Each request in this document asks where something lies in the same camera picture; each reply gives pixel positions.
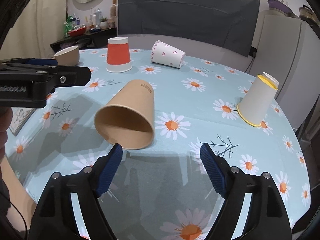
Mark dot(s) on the red bowl on shelf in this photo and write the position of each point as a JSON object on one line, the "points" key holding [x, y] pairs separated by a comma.
{"points": [[77, 32]]}

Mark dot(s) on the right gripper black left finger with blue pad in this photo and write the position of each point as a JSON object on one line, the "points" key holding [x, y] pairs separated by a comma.
{"points": [[54, 216]]}

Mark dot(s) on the cream curtain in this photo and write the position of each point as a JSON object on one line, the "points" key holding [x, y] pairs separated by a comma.
{"points": [[40, 24]]}

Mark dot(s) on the red and white paper cup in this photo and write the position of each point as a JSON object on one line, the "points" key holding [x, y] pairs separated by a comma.
{"points": [[118, 55]]}

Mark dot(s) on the beige ceramic mug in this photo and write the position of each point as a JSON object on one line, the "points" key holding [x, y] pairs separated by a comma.
{"points": [[68, 57]]}

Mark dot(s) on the tall beige bottle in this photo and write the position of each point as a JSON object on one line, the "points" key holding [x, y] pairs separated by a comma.
{"points": [[113, 9]]}

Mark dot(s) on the person's left hand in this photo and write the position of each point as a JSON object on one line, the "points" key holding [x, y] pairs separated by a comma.
{"points": [[5, 121]]}

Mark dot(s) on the white cup yellow rim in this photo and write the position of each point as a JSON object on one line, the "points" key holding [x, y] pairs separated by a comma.
{"points": [[254, 105]]}

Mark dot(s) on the white cup behind yellow cup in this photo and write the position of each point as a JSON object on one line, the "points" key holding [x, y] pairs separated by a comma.
{"points": [[271, 78]]}

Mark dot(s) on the purple bowl on fridge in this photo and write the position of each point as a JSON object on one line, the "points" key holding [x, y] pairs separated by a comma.
{"points": [[280, 6]]}

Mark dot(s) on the brown kraft paper cup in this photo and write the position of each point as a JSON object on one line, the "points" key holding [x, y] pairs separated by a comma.
{"points": [[127, 119]]}

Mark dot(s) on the small potted plant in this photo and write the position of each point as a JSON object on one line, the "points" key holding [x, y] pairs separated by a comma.
{"points": [[104, 23]]}

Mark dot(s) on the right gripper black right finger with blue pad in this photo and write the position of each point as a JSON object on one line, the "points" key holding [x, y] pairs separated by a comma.
{"points": [[267, 217]]}

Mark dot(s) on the white thermos bottle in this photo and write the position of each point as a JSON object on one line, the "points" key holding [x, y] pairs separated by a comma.
{"points": [[98, 17]]}

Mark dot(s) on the dark grey chair back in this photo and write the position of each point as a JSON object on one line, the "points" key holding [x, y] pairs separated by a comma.
{"points": [[229, 24]]}

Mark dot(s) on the white heart pattern paper cup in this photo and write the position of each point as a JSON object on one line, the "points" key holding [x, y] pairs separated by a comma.
{"points": [[162, 53]]}

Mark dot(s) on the smartphone with patterned case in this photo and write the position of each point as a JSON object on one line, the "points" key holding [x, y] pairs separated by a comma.
{"points": [[19, 118]]}

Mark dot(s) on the white refrigerator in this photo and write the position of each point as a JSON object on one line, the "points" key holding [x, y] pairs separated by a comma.
{"points": [[288, 50]]}

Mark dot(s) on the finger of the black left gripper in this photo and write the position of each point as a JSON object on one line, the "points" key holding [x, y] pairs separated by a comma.
{"points": [[30, 61], [64, 76]]}

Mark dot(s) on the black side shelf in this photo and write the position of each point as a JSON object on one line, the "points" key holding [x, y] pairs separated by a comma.
{"points": [[93, 40]]}

